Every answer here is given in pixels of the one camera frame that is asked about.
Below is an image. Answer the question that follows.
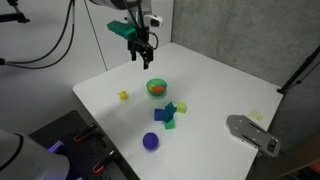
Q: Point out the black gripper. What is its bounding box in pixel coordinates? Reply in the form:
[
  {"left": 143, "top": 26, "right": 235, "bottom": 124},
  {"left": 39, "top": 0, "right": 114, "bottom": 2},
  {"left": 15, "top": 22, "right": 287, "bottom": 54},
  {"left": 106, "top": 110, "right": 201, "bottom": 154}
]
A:
[{"left": 127, "top": 27, "right": 155, "bottom": 71}]

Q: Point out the yellow spiky toy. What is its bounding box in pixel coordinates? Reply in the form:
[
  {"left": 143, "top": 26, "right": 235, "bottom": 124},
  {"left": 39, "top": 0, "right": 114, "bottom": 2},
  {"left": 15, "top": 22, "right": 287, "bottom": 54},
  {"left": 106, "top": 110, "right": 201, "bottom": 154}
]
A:
[{"left": 117, "top": 90, "right": 130, "bottom": 102}]

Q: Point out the green plastic bowl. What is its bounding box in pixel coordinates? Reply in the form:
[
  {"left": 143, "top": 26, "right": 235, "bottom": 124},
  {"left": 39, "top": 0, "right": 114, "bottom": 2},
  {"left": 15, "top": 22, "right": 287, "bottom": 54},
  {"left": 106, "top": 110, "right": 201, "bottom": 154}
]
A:
[{"left": 145, "top": 78, "right": 169, "bottom": 100}]

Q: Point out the orange toy piece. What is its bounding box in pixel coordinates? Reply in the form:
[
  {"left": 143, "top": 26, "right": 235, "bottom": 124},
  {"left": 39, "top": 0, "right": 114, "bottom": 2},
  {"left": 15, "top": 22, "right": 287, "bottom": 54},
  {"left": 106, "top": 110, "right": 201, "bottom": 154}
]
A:
[{"left": 150, "top": 84, "right": 165, "bottom": 95}]

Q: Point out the blue cube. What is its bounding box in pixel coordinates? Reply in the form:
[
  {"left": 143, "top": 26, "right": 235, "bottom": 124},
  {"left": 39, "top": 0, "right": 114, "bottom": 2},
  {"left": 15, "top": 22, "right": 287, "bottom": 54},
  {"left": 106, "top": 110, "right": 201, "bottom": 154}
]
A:
[{"left": 153, "top": 108, "right": 166, "bottom": 123}]

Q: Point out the teal block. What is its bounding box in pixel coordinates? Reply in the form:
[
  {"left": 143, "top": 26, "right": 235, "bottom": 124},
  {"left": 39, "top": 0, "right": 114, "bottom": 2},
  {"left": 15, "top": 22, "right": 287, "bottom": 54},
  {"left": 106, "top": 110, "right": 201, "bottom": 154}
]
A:
[{"left": 161, "top": 101, "right": 178, "bottom": 123}]

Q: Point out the yellow-green cube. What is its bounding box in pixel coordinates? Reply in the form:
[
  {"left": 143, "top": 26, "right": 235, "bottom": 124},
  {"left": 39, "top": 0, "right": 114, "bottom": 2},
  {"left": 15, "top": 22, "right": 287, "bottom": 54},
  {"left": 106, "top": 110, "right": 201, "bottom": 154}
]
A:
[{"left": 176, "top": 102, "right": 188, "bottom": 115}]

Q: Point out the green cube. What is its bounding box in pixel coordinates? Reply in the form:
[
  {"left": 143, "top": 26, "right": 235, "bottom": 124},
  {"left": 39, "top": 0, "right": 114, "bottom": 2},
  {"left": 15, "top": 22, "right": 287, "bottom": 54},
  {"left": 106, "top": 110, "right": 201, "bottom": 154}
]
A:
[{"left": 163, "top": 119, "right": 177, "bottom": 131}]

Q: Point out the purple ball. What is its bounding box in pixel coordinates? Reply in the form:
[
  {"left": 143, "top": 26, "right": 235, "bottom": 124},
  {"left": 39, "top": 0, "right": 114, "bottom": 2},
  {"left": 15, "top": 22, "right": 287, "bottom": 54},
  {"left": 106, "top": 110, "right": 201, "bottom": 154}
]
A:
[{"left": 142, "top": 132, "right": 160, "bottom": 152}]

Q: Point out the red and black clamp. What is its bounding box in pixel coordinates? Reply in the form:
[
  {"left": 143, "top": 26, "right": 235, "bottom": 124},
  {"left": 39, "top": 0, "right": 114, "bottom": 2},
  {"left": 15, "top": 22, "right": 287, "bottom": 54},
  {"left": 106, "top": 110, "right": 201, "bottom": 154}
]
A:
[
  {"left": 92, "top": 150, "right": 118, "bottom": 175},
  {"left": 73, "top": 123, "right": 99, "bottom": 144}
]

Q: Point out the black perforated board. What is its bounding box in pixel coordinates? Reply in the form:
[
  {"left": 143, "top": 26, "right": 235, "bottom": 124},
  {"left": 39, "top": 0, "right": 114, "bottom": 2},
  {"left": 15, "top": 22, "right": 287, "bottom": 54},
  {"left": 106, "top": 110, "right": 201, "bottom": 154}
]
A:
[{"left": 28, "top": 110, "right": 141, "bottom": 180}]

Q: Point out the grey metal mounting plate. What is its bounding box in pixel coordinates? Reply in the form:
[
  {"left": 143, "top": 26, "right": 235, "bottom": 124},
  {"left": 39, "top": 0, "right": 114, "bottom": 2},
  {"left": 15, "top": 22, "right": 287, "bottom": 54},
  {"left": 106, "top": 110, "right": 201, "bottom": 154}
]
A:
[{"left": 226, "top": 114, "right": 282, "bottom": 158}]

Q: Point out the small yellow-green flat piece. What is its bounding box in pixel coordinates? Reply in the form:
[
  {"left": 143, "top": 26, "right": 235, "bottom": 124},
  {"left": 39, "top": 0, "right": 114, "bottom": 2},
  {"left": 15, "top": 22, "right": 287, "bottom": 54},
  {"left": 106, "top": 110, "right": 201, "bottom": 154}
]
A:
[{"left": 249, "top": 110, "right": 264, "bottom": 122}]

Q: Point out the black tripod pole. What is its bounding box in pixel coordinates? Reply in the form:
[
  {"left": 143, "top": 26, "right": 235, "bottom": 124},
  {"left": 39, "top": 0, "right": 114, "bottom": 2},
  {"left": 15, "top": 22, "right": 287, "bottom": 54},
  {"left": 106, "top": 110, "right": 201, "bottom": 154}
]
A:
[{"left": 277, "top": 44, "right": 320, "bottom": 95}]

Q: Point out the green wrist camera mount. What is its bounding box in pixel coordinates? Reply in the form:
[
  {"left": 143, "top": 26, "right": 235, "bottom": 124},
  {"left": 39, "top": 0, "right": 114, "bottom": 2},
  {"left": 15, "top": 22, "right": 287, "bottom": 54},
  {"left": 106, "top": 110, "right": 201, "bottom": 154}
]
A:
[{"left": 106, "top": 20, "right": 137, "bottom": 41}]

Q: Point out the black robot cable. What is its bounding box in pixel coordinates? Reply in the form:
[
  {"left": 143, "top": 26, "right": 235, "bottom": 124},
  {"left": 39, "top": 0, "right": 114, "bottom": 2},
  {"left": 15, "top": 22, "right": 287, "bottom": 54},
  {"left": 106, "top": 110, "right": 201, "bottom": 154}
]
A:
[{"left": 0, "top": 0, "right": 77, "bottom": 70}]

